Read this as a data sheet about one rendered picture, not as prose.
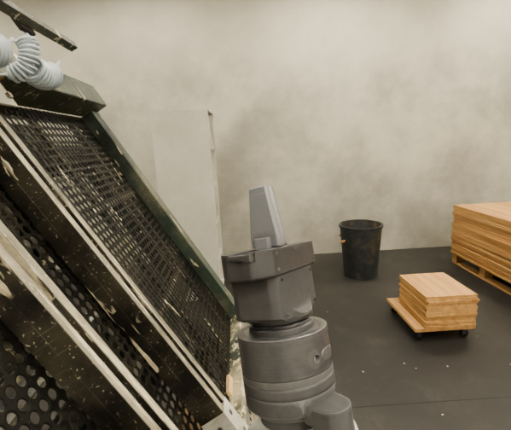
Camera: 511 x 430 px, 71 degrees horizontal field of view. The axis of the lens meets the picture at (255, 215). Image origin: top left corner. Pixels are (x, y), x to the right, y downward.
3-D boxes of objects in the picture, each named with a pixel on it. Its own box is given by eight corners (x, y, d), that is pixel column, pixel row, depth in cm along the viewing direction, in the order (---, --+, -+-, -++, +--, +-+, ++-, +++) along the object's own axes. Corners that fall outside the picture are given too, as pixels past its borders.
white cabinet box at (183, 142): (222, 299, 397) (207, 107, 356) (169, 302, 396) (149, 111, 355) (224, 279, 456) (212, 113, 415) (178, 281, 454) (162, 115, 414)
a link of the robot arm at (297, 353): (333, 237, 38) (351, 349, 38) (258, 246, 43) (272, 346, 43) (281, 248, 28) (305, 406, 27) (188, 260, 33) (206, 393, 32)
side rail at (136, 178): (220, 324, 169) (239, 312, 169) (69, 125, 148) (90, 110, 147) (221, 316, 177) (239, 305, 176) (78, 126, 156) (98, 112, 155)
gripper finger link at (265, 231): (274, 183, 35) (283, 246, 35) (247, 189, 37) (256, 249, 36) (266, 183, 34) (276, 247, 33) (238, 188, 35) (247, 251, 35)
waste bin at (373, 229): (389, 281, 424) (390, 227, 411) (344, 283, 423) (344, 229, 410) (373, 265, 477) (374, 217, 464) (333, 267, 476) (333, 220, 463)
